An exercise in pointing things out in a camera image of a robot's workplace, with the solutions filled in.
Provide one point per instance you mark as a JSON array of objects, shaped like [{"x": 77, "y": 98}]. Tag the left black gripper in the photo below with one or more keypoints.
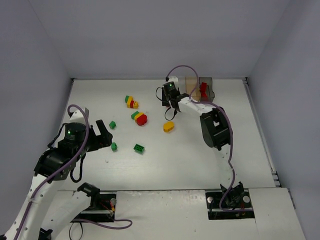
[{"x": 99, "y": 139}]

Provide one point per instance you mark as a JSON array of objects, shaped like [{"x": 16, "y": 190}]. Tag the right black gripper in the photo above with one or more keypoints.
[{"x": 171, "y": 99}]

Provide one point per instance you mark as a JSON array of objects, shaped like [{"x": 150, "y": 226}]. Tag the yellow rounded lego brick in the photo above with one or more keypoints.
[{"x": 168, "y": 126}]

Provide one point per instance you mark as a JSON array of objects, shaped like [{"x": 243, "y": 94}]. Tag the red lego brick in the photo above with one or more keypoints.
[
  {"x": 204, "y": 96},
  {"x": 203, "y": 87}
]

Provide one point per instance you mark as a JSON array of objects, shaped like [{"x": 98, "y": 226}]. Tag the green two-stud lego brick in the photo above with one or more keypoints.
[{"x": 139, "y": 148}]

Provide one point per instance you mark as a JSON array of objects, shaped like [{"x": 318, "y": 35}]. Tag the green yellow red rounded stack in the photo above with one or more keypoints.
[{"x": 139, "y": 117}]

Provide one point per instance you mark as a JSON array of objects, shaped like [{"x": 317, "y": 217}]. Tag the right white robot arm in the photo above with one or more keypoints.
[{"x": 216, "y": 131}]

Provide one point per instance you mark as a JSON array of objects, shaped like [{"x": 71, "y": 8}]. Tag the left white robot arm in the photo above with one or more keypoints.
[{"x": 50, "y": 172}]

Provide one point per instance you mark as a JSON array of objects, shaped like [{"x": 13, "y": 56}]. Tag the amber plastic container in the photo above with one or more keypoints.
[{"x": 192, "y": 88}]

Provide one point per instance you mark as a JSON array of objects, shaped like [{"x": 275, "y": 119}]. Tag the green yellow red lego stack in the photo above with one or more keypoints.
[{"x": 131, "y": 103}]

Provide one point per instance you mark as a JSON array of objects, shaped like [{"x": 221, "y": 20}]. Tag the dark grey plastic container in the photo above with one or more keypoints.
[{"x": 209, "y": 89}]

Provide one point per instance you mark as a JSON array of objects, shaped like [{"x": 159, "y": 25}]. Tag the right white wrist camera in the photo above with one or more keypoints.
[{"x": 172, "y": 79}]

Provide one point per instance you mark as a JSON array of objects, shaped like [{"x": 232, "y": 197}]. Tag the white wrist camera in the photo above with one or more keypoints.
[
  {"x": 75, "y": 116},
  {"x": 172, "y": 79}
]

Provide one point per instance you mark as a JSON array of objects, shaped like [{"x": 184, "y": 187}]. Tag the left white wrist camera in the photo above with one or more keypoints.
[{"x": 75, "y": 116}]

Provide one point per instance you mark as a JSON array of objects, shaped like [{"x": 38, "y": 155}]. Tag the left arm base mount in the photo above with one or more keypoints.
[{"x": 102, "y": 212}]

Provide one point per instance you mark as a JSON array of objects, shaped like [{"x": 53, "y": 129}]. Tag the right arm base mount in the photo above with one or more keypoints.
[{"x": 236, "y": 205}]

